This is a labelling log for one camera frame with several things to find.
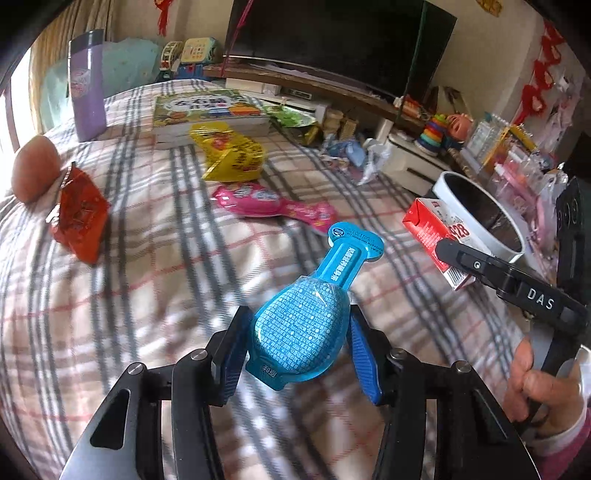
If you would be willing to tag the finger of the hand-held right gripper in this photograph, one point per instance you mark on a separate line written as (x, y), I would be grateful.
(475, 264)

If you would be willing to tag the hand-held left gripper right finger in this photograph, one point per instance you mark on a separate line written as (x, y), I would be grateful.
(367, 369)

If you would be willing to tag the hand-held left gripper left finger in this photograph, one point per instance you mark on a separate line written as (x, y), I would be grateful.
(231, 374)

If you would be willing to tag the red milk carton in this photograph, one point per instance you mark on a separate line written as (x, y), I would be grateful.
(425, 226)

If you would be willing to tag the white rimmed trash bin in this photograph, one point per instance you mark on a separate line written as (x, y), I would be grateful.
(445, 191)

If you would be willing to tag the blue blister package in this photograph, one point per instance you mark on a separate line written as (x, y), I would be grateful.
(295, 323)

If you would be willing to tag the white blue wrapper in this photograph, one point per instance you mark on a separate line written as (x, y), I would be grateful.
(355, 154)

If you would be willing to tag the pink blister package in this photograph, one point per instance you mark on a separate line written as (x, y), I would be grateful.
(249, 203)

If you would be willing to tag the orange red snack packet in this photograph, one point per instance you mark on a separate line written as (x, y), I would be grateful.
(78, 217)

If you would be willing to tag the yellow snack bag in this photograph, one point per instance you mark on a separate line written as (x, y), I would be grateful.
(231, 152)

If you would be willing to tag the person's right forearm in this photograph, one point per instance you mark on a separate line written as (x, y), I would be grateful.
(568, 447)

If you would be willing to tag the person's right hand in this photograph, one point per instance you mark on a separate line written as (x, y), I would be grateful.
(521, 387)

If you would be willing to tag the plaid blanket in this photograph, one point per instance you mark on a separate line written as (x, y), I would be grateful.
(161, 286)

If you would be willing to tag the white TV cabinet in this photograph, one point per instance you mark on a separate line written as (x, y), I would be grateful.
(415, 161)

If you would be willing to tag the yellow toy box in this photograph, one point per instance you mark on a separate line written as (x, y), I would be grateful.
(519, 138)

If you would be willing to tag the wooden abacus toy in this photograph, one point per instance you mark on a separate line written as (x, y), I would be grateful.
(349, 125)

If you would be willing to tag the green crumpled wrapper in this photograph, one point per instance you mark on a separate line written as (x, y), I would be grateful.
(291, 117)

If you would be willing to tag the brown marble TV riser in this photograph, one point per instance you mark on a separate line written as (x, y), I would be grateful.
(300, 83)

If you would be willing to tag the green children's book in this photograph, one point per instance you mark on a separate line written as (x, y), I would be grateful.
(207, 110)

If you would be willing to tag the black flat television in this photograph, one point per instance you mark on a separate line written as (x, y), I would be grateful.
(332, 37)

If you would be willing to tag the red apple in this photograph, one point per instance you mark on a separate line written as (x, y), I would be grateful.
(34, 168)

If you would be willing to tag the white set-top box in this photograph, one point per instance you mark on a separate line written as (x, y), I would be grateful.
(254, 86)

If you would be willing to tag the blue plastic toy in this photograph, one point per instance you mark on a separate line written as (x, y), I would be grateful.
(189, 71)

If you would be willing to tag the purple thermos bottle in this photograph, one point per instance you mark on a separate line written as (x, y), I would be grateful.
(87, 92)

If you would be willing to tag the ferris wheel toy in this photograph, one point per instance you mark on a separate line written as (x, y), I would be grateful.
(170, 56)

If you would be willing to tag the teal activity cube toy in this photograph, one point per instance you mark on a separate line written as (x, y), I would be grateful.
(199, 50)

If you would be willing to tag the teal floral cover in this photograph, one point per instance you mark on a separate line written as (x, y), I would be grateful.
(129, 60)

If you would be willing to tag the beige patterned curtain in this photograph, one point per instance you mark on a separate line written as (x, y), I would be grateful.
(92, 14)

